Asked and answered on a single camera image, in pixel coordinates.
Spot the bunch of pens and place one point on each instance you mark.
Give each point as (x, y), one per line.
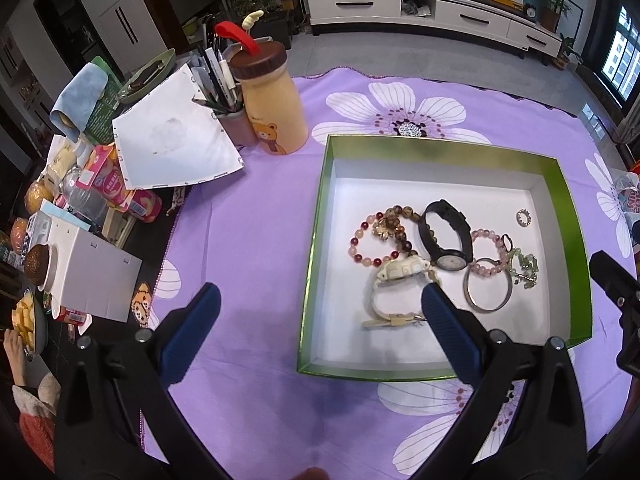
(217, 80)

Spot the plate of sliced fruit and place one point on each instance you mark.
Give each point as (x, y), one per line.
(27, 322)

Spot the brown round fruit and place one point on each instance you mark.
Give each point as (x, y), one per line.
(36, 262)

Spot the leafy plant in black pot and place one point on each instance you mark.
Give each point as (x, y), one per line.
(265, 0)

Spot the yellow bottle with brown lid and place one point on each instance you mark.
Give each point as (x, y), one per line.
(272, 105)

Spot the white paper sheet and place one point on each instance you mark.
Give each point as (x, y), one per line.
(170, 140)

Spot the pink snack can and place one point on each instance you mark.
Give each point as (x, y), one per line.
(117, 185)

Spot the small black alarm clock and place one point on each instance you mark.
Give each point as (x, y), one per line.
(530, 11)

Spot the green cardboard box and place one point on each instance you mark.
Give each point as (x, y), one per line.
(340, 310)

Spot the green packet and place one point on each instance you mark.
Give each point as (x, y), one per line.
(102, 117)

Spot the window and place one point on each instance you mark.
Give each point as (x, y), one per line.
(622, 55)

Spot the person's left hand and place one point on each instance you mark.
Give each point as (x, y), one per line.
(311, 474)

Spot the purple flowered tablecloth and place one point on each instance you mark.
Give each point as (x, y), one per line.
(250, 235)

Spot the white television cabinet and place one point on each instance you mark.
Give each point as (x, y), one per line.
(425, 10)

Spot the potted plant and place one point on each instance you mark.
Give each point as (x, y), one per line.
(552, 10)
(567, 52)

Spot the white cardboard box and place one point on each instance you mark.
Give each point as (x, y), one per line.
(95, 275)

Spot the bread bun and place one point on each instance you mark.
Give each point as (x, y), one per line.
(39, 196)
(21, 235)

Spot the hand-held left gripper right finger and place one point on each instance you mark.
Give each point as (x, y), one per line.
(447, 330)

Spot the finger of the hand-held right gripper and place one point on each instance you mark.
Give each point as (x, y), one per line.
(617, 282)

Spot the silver bangle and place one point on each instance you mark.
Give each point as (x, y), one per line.
(487, 311)

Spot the pink pen cup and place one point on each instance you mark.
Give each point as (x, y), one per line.
(237, 127)

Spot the beige digital watch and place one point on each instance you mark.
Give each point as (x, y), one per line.
(395, 272)

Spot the blue cloth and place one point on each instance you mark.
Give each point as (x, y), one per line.
(80, 97)

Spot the black wrist watch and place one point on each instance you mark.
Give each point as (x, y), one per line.
(440, 220)

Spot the green plate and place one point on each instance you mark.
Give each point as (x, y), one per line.
(150, 72)

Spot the white tall cabinet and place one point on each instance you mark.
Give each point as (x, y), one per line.
(125, 10)

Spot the clear plastic bottle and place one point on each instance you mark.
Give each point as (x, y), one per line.
(85, 200)

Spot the red fuzzy pants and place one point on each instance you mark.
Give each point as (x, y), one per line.
(37, 425)

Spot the white red snack bag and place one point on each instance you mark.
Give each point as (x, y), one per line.
(630, 200)

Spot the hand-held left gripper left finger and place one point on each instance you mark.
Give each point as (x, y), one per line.
(192, 330)

